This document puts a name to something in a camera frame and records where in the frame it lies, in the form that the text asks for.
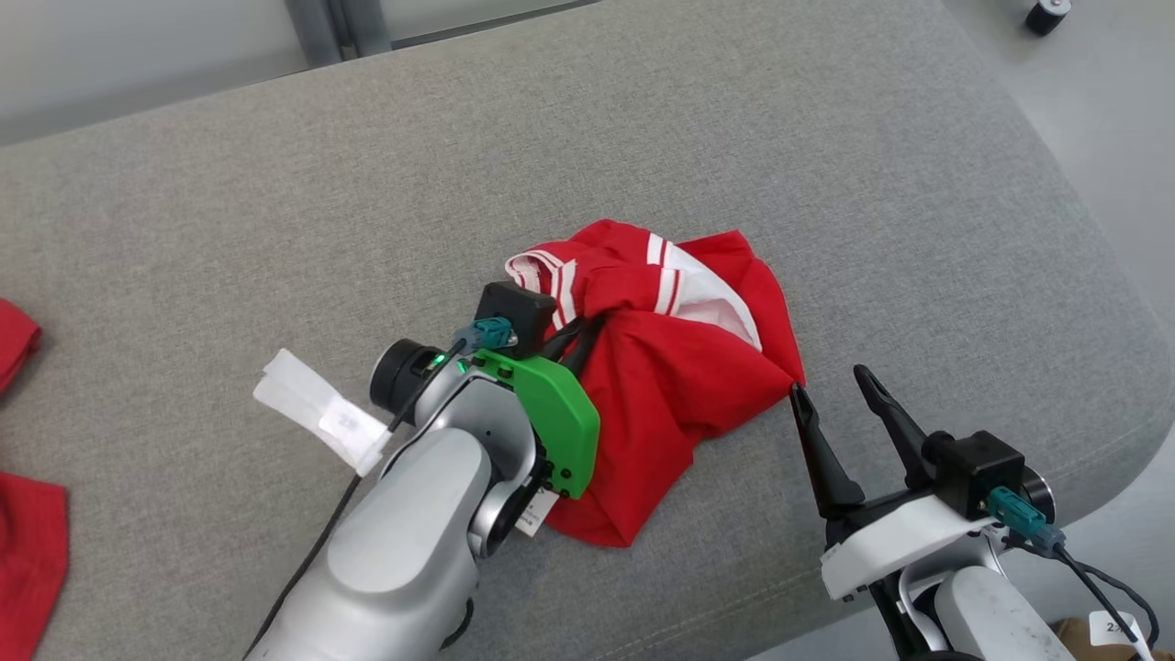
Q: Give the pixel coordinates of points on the red white jersey top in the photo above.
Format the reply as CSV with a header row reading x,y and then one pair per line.
x,y
661,395

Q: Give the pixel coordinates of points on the grey metal post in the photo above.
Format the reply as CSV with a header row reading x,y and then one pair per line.
x,y
367,23
312,28

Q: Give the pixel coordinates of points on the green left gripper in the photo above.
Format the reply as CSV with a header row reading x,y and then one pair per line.
x,y
560,413

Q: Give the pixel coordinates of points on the brown cardboard box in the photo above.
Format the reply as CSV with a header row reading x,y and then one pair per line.
x,y
1074,638

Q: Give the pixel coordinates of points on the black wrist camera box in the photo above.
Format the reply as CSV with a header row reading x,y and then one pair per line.
x,y
514,312
978,468

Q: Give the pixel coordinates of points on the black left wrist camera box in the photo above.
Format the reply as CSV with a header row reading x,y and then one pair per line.
x,y
514,312

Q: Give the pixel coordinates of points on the red white jersey shorts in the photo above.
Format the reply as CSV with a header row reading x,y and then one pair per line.
x,y
27,560

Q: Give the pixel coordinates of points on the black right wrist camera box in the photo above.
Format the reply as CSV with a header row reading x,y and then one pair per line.
x,y
978,468

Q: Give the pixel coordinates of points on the black caster wheel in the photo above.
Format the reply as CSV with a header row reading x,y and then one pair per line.
x,y
1046,14

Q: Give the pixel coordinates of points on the white tape tag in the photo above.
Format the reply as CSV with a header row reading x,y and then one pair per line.
x,y
312,404

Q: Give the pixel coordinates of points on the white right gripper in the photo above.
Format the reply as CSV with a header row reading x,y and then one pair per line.
x,y
890,542

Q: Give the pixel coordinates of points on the grey fabric sofa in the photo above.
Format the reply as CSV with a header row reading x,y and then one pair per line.
x,y
275,229

